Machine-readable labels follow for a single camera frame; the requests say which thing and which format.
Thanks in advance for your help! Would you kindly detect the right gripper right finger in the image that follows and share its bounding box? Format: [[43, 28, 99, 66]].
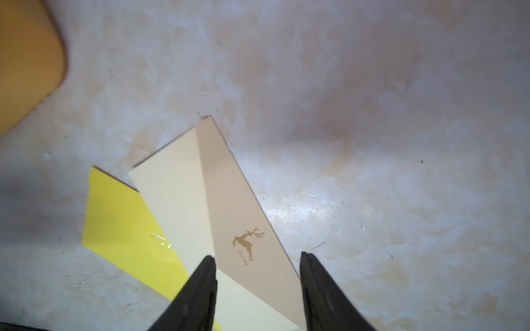
[[300, 252, 375, 331]]

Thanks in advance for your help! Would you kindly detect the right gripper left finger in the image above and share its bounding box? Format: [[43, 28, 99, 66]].
[[149, 255, 218, 331]]

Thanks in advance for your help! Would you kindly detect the yellow envelope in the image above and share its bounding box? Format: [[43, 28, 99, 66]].
[[81, 166, 222, 331]]

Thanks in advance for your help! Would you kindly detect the beige envelope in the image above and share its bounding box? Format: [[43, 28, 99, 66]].
[[129, 117, 306, 330]]

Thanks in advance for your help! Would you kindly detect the yellow plastic storage box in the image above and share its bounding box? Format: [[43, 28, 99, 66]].
[[1, 1, 68, 136]]

